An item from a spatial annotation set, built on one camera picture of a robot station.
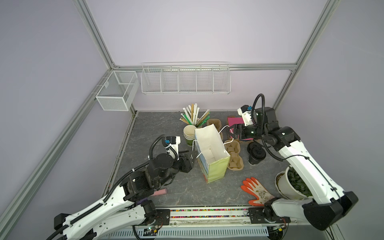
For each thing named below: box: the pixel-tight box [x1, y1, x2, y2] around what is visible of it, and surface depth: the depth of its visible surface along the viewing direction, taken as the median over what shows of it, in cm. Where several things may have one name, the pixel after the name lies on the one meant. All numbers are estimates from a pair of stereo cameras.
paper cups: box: [183, 124, 197, 147], surface depth 93 cm
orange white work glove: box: [240, 177, 275, 206], surface depth 82 cm
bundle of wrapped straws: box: [179, 103, 211, 127], surface depth 100 cm
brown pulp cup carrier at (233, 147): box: [224, 139, 244, 171], surface depth 93 cm
